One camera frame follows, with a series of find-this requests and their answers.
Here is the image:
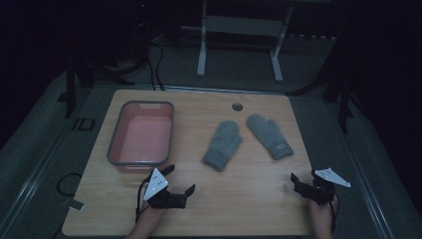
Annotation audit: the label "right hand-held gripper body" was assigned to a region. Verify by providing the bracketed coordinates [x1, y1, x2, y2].
[294, 167, 351, 206]

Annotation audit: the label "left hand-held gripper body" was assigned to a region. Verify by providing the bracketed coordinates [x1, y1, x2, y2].
[142, 167, 187, 210]

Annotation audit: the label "pink basin with grey rim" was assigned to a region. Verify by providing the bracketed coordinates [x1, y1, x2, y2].
[106, 100, 175, 174]

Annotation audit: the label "grey mitten with label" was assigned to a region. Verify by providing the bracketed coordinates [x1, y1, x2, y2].
[246, 114, 295, 161]

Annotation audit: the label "plain grey mitten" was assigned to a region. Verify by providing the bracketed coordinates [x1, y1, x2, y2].
[201, 119, 244, 173]

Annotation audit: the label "person's right hand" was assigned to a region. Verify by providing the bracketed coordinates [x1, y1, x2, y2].
[308, 194, 339, 228]

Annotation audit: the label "person's left hand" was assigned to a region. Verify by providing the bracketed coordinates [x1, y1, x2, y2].
[136, 200, 167, 231]

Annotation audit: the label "grey tape piece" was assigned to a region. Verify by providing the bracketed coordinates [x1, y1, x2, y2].
[62, 197, 86, 212]

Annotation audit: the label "black tripod stand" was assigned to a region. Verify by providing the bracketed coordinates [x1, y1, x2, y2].
[57, 56, 135, 120]

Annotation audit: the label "white metal stand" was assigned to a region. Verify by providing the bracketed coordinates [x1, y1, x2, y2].
[180, 0, 296, 84]

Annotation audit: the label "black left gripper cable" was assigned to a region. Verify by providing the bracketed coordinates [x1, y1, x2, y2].
[134, 177, 151, 224]

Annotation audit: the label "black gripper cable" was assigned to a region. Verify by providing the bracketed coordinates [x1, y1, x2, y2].
[327, 195, 340, 234]
[134, 177, 151, 224]

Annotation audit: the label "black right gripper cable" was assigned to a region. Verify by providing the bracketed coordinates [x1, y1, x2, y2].
[327, 195, 340, 234]

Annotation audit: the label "black cable loop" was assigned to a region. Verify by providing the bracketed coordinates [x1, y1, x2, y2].
[56, 171, 84, 198]

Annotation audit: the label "black rectangular floor bracket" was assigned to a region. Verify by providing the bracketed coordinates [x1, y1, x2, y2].
[72, 117, 97, 131]

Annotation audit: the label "black floor cables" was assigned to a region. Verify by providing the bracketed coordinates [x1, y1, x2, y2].
[144, 39, 166, 92]

